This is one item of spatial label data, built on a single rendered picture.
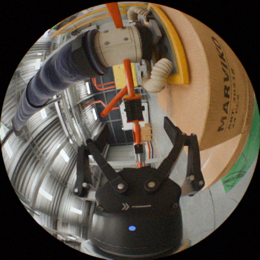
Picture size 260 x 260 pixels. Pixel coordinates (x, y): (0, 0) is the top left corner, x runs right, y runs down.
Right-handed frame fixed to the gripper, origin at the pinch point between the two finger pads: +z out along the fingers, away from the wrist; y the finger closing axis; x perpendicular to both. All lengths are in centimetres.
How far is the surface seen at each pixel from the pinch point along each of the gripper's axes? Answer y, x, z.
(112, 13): -0.7, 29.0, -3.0
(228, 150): 53, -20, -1
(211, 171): 53, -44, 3
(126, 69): -0.7, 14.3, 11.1
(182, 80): 10.8, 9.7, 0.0
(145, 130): 47, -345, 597
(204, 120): 13.6, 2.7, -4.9
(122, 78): -79, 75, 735
